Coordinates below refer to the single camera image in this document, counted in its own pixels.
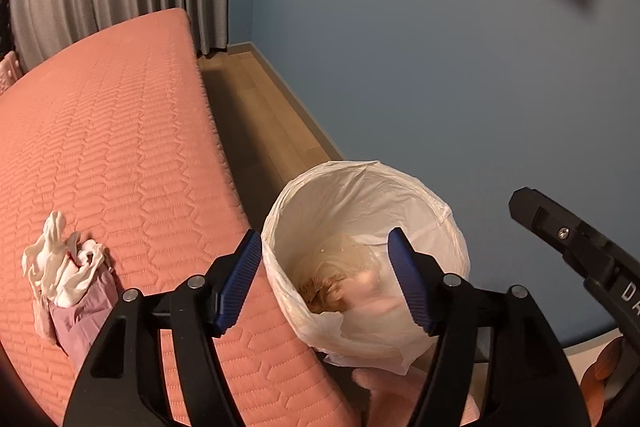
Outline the trash bin with white bag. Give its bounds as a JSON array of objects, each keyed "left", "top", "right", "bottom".
[{"left": 262, "top": 160, "right": 471, "bottom": 375}]

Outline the white cloth bundle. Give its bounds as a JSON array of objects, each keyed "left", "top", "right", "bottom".
[{"left": 22, "top": 211, "right": 111, "bottom": 308}]

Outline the pink quilted mattress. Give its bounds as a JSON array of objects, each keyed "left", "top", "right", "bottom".
[{"left": 0, "top": 7, "right": 359, "bottom": 427}]

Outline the pink suitcase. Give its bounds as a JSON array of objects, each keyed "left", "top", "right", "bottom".
[{"left": 0, "top": 51, "right": 23, "bottom": 94}]

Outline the lilac cloth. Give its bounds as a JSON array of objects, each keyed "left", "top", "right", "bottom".
[{"left": 34, "top": 265, "right": 118, "bottom": 372}]

